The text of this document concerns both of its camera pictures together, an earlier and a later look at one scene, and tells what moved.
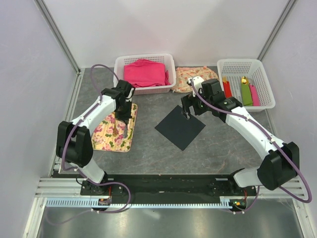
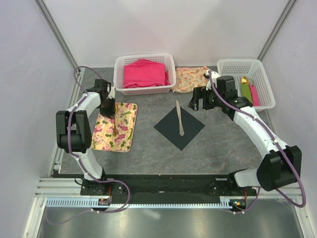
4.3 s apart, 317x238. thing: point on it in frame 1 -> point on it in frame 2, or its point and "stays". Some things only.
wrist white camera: [197, 82] -> [214, 75]
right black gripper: [189, 100] -> [200, 92]
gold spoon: [115, 132] stays
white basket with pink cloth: [148, 74] stays
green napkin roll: [246, 92] stays
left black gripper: [125, 118] -> [111, 113]
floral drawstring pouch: [183, 74] stays
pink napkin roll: [254, 96] stays
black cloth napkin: [179, 130] stays
